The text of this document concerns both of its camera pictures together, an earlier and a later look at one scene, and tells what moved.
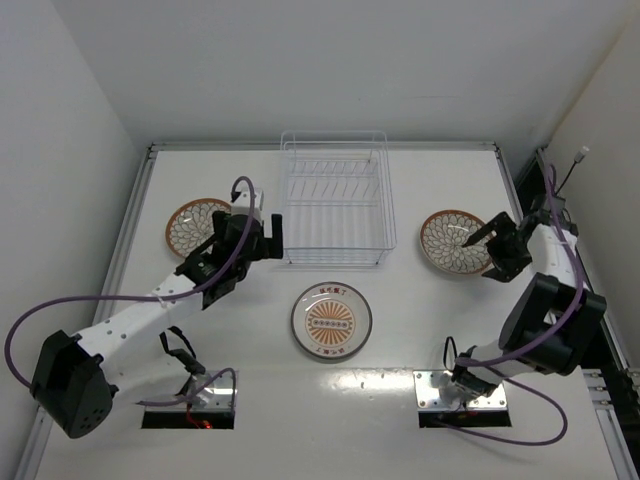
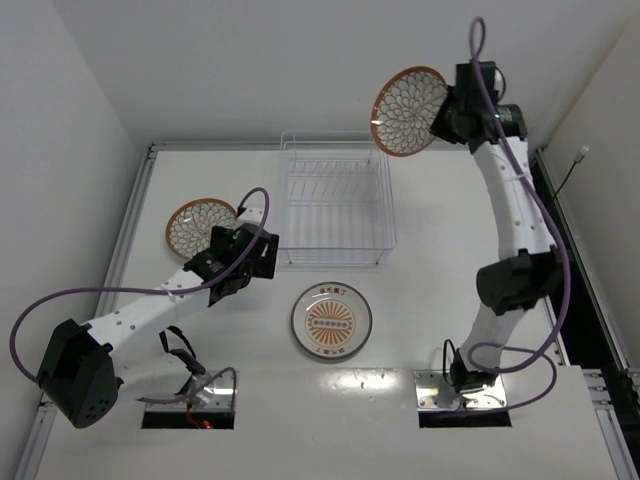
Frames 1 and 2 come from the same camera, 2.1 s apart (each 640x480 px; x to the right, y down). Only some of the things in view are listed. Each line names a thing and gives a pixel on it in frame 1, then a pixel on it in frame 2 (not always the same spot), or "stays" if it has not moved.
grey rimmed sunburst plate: (331, 320) stays
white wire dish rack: (338, 205) stays
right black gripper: (500, 247) -> (447, 116)
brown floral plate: (442, 240) -> (404, 109)
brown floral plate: (191, 224) stays
